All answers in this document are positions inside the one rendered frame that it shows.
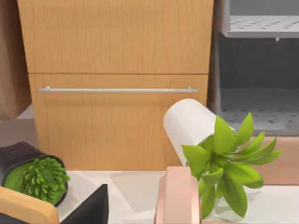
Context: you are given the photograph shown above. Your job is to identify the black pot with green plant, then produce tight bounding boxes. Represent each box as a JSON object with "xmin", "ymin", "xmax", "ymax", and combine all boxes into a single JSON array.
[{"xmin": 0, "ymin": 141, "xmax": 71, "ymax": 208}]

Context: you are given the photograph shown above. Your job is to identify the plain wooden drawer front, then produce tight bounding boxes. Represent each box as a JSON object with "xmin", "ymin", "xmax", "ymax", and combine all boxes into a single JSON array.
[{"xmin": 17, "ymin": 0, "xmax": 214, "ymax": 75}]

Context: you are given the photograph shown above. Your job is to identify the wooden drawer front with handle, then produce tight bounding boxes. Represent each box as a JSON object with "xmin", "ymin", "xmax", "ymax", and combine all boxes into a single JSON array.
[{"xmin": 28, "ymin": 73, "xmax": 210, "ymax": 171}]

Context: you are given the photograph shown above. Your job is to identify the pale wooden drawer front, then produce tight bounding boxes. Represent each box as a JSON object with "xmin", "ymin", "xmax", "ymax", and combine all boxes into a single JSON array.
[{"xmin": 240, "ymin": 136, "xmax": 299, "ymax": 186}]

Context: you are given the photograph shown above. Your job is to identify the white pot with green plant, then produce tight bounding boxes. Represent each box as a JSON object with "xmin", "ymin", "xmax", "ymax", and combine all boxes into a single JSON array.
[{"xmin": 163, "ymin": 98, "xmax": 285, "ymax": 220}]

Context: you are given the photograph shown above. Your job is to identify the wooden framed blackboard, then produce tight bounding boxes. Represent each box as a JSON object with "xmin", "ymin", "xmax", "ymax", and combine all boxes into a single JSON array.
[{"xmin": 0, "ymin": 185, "xmax": 60, "ymax": 224}]

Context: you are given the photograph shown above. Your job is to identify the long metal handle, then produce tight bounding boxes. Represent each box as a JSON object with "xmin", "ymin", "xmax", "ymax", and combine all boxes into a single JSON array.
[{"xmin": 37, "ymin": 86, "xmax": 199, "ymax": 94}]

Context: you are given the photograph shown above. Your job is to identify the brown wooden cupboard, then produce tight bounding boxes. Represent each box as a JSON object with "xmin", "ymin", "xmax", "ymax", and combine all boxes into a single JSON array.
[{"xmin": 0, "ymin": 0, "xmax": 223, "ymax": 121}]

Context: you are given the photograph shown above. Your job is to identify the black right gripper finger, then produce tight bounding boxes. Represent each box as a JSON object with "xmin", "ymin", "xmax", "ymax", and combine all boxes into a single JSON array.
[{"xmin": 60, "ymin": 183, "xmax": 109, "ymax": 224}]

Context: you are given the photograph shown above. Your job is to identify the salmon pink curved object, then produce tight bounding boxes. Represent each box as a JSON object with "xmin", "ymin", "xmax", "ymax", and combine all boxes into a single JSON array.
[{"xmin": 152, "ymin": 166, "xmax": 203, "ymax": 224}]

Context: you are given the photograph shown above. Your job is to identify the grey pierced drawer tray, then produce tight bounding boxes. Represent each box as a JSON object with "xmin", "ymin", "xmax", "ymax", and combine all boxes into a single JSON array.
[{"xmin": 221, "ymin": 0, "xmax": 299, "ymax": 38}]

